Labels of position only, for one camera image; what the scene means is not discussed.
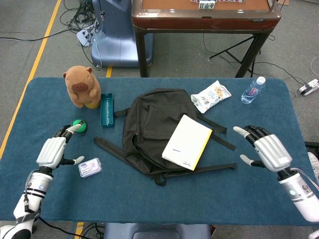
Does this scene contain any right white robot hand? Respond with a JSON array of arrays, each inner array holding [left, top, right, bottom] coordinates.
[[233, 125, 293, 173]]

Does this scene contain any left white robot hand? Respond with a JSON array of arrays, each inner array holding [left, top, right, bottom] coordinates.
[[36, 124, 85, 169]]

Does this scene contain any yellow white notebook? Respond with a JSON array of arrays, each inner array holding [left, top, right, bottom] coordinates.
[[161, 114, 213, 171]]

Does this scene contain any black backpack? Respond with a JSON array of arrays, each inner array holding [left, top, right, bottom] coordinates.
[[93, 88, 239, 187]]

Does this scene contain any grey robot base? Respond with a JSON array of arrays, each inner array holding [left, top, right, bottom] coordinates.
[[103, 223, 212, 239]]

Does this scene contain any green ball black band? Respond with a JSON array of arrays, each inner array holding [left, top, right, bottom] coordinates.
[[71, 119, 88, 136]]

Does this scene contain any clear plastic box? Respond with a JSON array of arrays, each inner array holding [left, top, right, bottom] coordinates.
[[78, 157, 103, 178]]

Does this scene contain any white shoe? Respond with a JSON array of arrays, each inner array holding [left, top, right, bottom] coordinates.
[[308, 151, 319, 181]]

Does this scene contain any clear water bottle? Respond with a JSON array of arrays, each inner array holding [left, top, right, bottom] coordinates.
[[240, 76, 267, 105]]

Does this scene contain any teal plastic tray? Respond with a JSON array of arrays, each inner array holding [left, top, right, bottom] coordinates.
[[100, 92, 116, 128]]

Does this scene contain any brown capybara plush toy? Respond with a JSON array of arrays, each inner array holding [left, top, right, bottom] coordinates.
[[62, 65, 102, 109]]

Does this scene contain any white snack packet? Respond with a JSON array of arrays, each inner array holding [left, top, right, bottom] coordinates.
[[190, 80, 232, 114]]

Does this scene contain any blue felt table cover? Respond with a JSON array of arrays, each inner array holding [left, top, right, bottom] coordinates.
[[0, 76, 315, 227]]

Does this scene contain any white power strip with plugs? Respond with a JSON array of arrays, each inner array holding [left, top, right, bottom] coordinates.
[[76, 23, 99, 47]]

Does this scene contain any brown mahjong table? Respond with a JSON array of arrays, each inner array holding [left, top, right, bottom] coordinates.
[[131, 0, 282, 78]]

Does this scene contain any upright mahjong tile row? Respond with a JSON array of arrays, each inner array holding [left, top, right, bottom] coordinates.
[[198, 0, 216, 10]]

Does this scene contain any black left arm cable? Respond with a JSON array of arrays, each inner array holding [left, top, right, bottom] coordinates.
[[38, 216, 93, 239]]

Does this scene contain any thin black floor cable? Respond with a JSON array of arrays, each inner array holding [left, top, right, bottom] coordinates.
[[203, 33, 310, 87]]

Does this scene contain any thin white cable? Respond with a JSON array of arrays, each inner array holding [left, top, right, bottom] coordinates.
[[93, 23, 103, 68]]

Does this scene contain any long black floor cable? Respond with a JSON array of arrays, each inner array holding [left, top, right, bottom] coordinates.
[[0, 26, 78, 42]]

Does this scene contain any blue-grey machine pedestal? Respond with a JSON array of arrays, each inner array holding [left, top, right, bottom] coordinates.
[[90, 0, 154, 67]]

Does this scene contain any black cable bundle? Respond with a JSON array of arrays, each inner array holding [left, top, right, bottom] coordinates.
[[59, 0, 100, 33]]

